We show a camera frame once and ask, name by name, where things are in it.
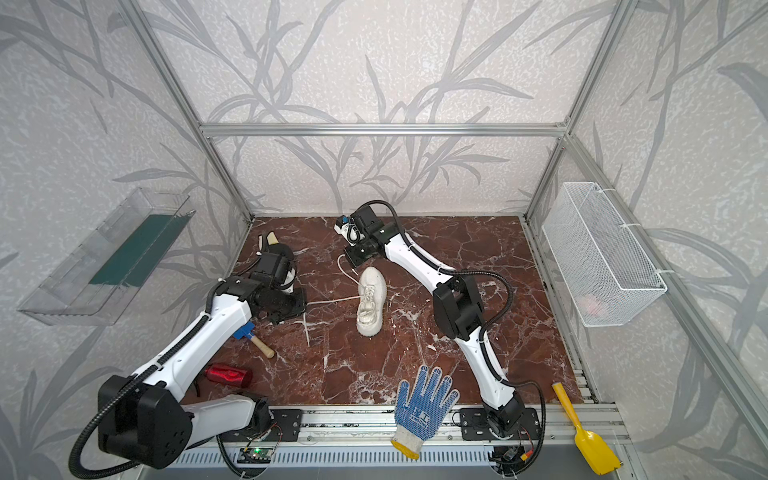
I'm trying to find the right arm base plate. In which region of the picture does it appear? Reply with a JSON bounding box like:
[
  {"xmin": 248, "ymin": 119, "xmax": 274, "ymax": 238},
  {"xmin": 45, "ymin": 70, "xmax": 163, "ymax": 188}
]
[{"xmin": 452, "ymin": 407, "xmax": 541, "ymax": 441}]

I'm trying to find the white knit sneaker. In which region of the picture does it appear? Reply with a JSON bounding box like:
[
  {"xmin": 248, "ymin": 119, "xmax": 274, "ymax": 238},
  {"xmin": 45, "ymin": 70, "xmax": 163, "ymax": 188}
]
[{"xmin": 305, "ymin": 254, "xmax": 386, "ymax": 338}]

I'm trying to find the white wire mesh basket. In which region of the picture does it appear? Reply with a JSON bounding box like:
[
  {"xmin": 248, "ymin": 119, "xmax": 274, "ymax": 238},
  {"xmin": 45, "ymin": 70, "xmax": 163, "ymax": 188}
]
[{"xmin": 542, "ymin": 182, "xmax": 668, "ymax": 328}]

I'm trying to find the red black spray bottle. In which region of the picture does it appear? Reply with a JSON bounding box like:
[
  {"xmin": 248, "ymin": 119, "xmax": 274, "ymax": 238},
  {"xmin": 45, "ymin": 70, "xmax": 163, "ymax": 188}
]
[{"xmin": 203, "ymin": 363, "xmax": 253, "ymax": 388}]

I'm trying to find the pink item in basket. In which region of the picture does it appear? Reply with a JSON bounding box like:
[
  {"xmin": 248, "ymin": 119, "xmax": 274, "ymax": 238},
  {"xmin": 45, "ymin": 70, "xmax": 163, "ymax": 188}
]
[{"xmin": 577, "ymin": 294, "xmax": 608, "ymax": 318}]

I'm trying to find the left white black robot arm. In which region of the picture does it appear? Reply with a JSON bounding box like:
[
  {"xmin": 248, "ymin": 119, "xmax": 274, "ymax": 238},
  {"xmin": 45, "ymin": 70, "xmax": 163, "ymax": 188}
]
[{"xmin": 68, "ymin": 243, "xmax": 306, "ymax": 479}]

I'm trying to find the left green circuit board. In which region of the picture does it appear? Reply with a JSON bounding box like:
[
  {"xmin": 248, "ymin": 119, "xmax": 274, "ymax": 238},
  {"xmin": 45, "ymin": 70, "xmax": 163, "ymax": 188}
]
[{"xmin": 236, "ymin": 447, "xmax": 275, "ymax": 465}]

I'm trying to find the clear plastic wall tray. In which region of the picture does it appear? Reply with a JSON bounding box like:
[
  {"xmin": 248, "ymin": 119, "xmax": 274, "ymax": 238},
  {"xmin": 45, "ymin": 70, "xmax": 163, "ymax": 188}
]
[{"xmin": 18, "ymin": 188, "xmax": 196, "ymax": 326}]

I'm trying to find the wooden handle blue mallet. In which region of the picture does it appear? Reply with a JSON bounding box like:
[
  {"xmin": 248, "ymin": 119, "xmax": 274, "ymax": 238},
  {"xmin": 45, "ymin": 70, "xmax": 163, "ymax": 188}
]
[{"xmin": 233, "ymin": 322, "xmax": 276, "ymax": 359}]

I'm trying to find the right circuit board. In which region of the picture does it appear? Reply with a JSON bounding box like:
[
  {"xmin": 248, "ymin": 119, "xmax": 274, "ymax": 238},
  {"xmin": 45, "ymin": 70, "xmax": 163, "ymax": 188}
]
[{"xmin": 489, "ymin": 446, "xmax": 533, "ymax": 468}]

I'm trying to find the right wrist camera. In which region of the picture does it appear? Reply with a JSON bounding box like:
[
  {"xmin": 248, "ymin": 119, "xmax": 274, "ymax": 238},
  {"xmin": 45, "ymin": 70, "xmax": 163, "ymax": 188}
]
[{"xmin": 334, "ymin": 215, "xmax": 360, "ymax": 245}]

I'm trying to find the black work glove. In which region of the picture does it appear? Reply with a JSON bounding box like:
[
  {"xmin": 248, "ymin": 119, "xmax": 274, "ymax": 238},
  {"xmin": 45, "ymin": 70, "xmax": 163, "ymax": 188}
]
[{"xmin": 258, "ymin": 231, "xmax": 295, "ymax": 262}]

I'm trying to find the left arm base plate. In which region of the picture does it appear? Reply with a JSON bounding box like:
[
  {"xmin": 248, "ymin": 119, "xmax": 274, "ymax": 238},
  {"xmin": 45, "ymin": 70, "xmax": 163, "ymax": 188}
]
[{"xmin": 238, "ymin": 408, "xmax": 303, "ymax": 442}]

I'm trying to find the blue dotted work glove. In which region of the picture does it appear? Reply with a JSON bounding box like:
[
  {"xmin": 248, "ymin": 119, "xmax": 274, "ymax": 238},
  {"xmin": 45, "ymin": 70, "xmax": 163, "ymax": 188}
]
[{"xmin": 391, "ymin": 365, "xmax": 460, "ymax": 460}]

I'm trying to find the yellow plastic scoop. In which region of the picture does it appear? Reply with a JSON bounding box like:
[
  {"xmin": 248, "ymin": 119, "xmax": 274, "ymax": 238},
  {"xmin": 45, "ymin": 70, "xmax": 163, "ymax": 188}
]
[{"xmin": 552, "ymin": 383, "xmax": 622, "ymax": 476}]

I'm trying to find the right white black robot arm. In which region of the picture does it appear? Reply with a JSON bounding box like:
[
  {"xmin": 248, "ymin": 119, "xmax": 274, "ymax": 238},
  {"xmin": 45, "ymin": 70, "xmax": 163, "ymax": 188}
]
[{"xmin": 334, "ymin": 200, "xmax": 525, "ymax": 438}]

